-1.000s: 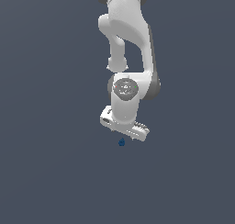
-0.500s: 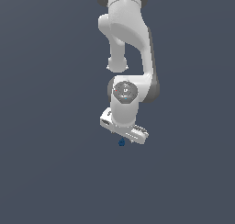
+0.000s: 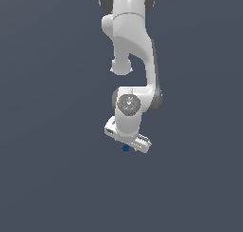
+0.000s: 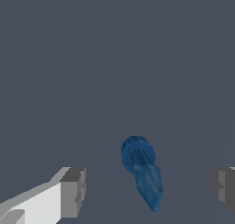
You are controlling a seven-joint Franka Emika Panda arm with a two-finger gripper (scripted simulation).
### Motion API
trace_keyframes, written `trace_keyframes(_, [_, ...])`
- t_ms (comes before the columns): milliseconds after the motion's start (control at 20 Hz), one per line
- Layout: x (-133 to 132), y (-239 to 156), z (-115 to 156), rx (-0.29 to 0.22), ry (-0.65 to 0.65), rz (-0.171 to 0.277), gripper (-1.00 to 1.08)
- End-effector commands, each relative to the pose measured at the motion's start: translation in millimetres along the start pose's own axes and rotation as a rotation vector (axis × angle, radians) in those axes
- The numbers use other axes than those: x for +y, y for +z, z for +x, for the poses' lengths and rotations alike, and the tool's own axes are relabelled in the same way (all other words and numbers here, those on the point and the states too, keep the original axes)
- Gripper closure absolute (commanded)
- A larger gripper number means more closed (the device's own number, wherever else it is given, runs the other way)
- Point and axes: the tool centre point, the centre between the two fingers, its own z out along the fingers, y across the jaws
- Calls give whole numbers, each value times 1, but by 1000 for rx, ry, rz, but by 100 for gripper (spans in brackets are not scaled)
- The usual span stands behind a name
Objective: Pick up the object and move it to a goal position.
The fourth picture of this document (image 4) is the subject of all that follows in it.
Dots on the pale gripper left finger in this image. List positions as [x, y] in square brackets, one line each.
[46, 200]

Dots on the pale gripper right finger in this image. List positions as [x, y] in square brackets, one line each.
[225, 184]

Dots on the blue pointed peg object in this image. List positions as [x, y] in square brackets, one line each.
[143, 169]

